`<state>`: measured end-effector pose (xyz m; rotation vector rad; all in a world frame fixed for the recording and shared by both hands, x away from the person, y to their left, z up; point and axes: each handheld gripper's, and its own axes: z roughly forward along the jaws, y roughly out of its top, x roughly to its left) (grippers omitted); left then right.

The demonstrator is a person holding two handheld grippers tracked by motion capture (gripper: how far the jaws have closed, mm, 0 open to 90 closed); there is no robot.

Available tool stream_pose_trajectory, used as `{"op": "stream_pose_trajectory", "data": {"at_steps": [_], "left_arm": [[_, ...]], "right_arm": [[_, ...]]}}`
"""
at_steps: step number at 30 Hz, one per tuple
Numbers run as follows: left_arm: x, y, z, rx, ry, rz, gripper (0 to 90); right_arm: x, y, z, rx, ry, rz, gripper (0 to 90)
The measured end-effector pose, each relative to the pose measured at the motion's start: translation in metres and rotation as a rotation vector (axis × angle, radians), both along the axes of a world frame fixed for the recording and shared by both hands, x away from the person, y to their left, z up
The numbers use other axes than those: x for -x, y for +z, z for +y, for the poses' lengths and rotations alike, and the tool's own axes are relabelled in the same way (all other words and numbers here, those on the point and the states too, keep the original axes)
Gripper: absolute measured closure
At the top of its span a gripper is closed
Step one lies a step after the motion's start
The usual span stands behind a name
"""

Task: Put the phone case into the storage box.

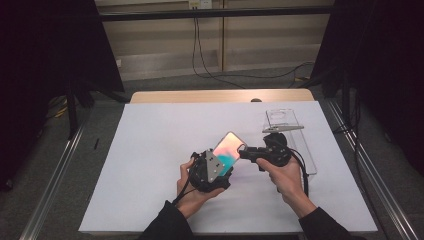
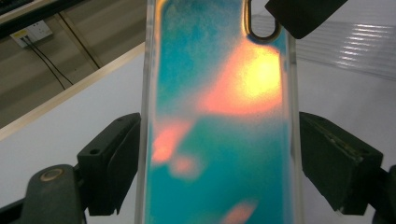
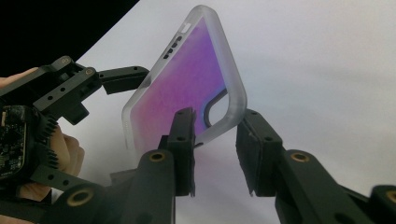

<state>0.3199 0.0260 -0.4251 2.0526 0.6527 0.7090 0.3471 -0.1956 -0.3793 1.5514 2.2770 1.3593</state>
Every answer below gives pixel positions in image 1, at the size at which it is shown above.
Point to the white table cover sheet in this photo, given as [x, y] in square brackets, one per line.
[143, 160]

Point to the blue phone case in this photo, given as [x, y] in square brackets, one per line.
[230, 150]

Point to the clear plastic packaging box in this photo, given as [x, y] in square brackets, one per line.
[282, 116]

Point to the black curtain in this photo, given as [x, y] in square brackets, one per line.
[383, 66]
[40, 66]

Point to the black metal stand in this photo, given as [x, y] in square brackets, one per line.
[71, 113]

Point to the black horizontal bar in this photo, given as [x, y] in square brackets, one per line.
[200, 14]

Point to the small black floor object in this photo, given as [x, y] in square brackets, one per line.
[96, 143]

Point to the person's left hand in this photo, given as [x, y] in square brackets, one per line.
[193, 200]

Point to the dark round table knob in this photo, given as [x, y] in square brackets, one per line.
[256, 100]

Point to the wooden table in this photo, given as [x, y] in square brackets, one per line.
[200, 96]

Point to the white wall socket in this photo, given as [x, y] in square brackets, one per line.
[200, 3]

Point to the person's right hand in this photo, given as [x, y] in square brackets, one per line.
[286, 183]

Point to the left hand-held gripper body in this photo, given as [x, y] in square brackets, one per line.
[208, 173]

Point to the aluminium floor rail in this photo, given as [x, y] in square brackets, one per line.
[393, 213]
[53, 183]

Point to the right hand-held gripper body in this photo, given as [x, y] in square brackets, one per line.
[278, 150]

